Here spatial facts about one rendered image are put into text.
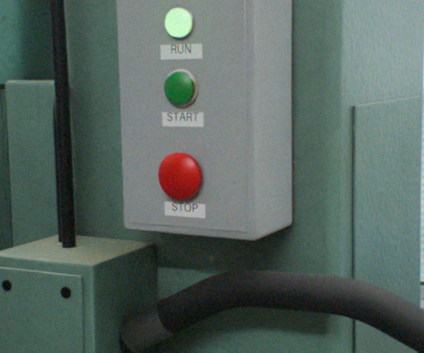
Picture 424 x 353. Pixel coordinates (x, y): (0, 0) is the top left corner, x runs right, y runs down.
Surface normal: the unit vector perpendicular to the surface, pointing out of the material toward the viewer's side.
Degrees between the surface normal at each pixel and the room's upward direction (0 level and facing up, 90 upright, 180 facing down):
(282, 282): 53
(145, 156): 90
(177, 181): 90
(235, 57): 90
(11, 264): 90
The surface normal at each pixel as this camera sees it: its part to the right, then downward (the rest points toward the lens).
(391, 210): 0.88, 0.04
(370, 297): -0.20, -0.47
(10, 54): 0.47, 0.11
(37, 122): -0.47, 0.12
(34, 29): 0.68, 0.08
